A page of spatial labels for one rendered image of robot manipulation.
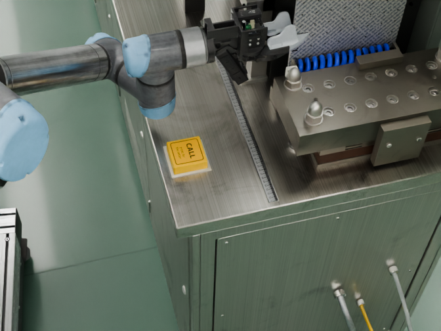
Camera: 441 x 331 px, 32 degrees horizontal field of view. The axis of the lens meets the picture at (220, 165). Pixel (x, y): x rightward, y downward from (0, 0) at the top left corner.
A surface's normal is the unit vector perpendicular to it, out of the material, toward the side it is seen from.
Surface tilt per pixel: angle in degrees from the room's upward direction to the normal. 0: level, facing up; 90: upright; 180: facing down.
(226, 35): 90
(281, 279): 90
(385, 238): 90
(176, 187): 0
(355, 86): 0
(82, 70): 72
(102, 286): 0
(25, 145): 86
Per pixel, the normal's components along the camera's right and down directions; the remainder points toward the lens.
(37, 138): 0.82, 0.43
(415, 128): 0.26, 0.77
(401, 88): 0.03, -0.61
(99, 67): 0.82, 0.22
